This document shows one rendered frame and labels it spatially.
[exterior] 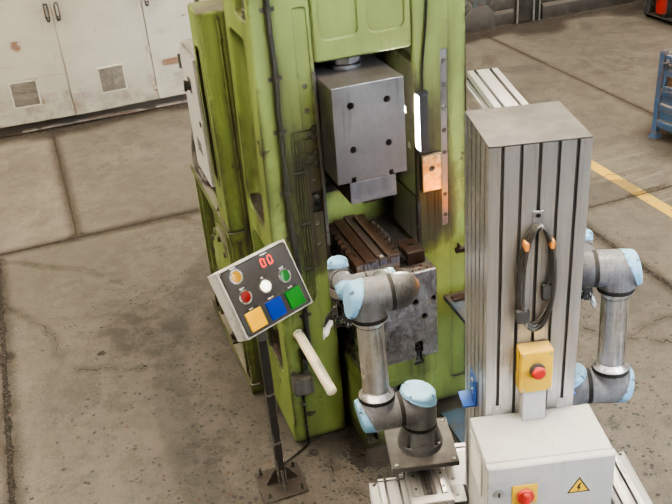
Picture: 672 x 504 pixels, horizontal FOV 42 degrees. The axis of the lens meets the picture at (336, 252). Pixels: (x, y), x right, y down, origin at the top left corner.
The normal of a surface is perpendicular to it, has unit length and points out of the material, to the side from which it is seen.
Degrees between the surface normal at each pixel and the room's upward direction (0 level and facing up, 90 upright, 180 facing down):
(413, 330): 90
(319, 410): 90
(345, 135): 90
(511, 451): 0
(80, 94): 90
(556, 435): 0
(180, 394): 0
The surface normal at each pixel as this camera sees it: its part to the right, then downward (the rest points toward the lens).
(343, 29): 0.33, 0.44
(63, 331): -0.07, -0.87
